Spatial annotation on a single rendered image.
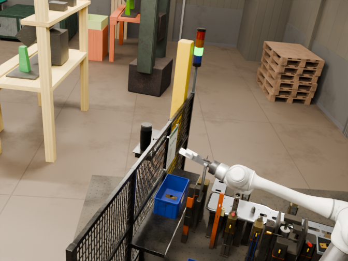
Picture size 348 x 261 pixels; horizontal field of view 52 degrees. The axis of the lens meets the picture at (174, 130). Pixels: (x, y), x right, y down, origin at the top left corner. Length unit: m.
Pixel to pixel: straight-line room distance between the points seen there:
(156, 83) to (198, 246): 4.50
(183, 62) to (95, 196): 1.32
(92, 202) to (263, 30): 7.86
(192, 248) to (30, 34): 3.52
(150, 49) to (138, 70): 0.47
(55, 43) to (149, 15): 2.03
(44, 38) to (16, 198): 1.77
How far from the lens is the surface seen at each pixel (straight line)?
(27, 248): 3.76
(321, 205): 1.93
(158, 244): 2.27
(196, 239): 2.81
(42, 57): 4.29
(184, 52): 2.74
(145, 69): 6.70
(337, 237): 1.81
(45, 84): 4.39
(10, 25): 10.12
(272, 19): 10.08
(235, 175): 1.70
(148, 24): 6.51
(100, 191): 3.18
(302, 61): 7.42
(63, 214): 4.05
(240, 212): 2.66
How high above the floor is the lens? 2.64
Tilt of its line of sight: 27 degrees down
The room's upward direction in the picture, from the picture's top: 7 degrees clockwise
